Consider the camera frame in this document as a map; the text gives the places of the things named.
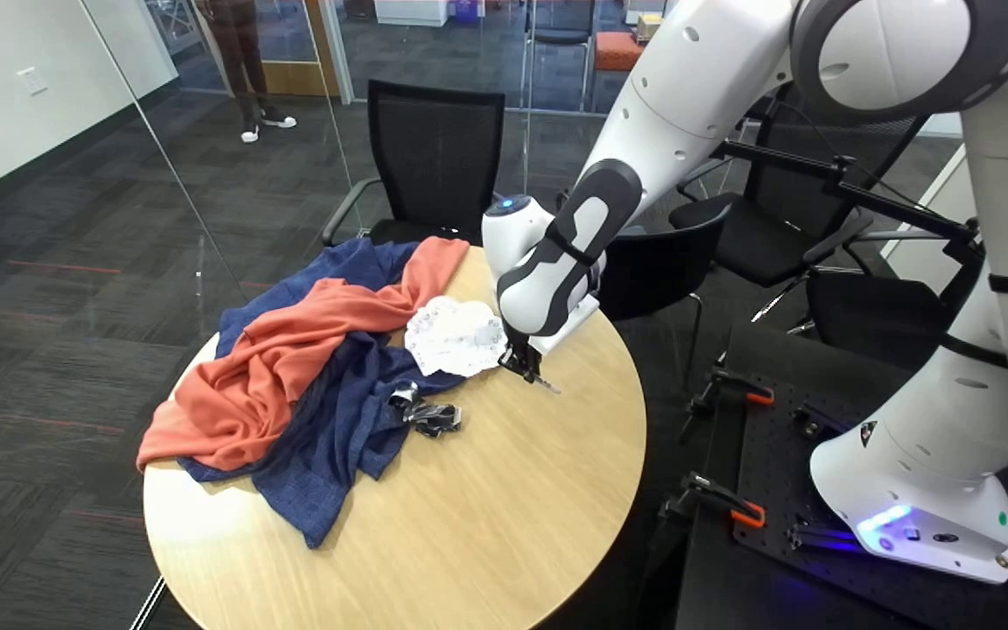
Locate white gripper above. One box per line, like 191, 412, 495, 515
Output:
501, 299, 601, 385

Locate black grey pen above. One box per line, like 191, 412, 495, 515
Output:
523, 359, 559, 397

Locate white scalloped cloth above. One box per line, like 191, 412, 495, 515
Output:
403, 294, 515, 380

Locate small black silver crumpled object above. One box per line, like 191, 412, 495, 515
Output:
387, 377, 467, 442

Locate black mesh office chair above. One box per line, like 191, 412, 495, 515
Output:
319, 76, 515, 251

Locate navy blue cloth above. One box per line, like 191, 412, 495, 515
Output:
180, 239, 469, 552

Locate orange cloth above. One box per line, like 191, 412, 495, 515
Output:
134, 236, 473, 475

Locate black mesh chair with armrests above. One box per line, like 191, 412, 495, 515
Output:
672, 83, 937, 291

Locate orange upholstered seat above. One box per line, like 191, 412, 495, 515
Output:
590, 33, 649, 76

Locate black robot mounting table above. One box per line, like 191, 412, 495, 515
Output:
672, 327, 1008, 630

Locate dark low office chair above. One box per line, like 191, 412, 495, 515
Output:
806, 266, 996, 377

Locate wooden door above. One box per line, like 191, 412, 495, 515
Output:
257, 0, 348, 100

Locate person in dark trousers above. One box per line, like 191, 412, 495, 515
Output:
196, 0, 300, 148

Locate chrome table legs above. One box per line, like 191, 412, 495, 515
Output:
127, 574, 167, 630

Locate black clamp orange handle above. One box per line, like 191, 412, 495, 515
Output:
653, 468, 769, 534
679, 363, 781, 431

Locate black camera mount rod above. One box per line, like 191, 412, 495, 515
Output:
712, 137, 987, 278

